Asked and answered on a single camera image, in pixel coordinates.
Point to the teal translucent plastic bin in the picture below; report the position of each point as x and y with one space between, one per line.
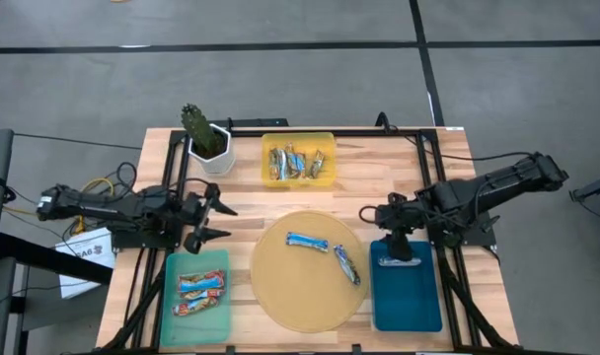
196 330

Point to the grey equipment stand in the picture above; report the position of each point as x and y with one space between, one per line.
596 190

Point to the blue Chewy granola bar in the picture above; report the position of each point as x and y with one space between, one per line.
307 241
347 264
414 262

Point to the black power box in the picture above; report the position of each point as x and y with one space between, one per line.
260 121

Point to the blue plastic bin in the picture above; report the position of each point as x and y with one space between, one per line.
403 301

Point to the red-ended Chewy granola bar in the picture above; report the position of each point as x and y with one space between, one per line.
195 306
201 281
203 294

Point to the yellow translucent plastic bin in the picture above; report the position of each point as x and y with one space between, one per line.
300 143

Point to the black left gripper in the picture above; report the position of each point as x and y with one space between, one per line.
196 222

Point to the green cactus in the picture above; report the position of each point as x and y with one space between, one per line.
199 128

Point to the green granola bar wrapper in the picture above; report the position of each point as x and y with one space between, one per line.
274 165

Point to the black aluminium table frame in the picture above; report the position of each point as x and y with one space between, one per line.
359 132

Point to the round woven straw placemat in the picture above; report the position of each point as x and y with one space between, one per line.
305 296

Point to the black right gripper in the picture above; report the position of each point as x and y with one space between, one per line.
398 217

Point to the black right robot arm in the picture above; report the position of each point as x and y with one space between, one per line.
502 182

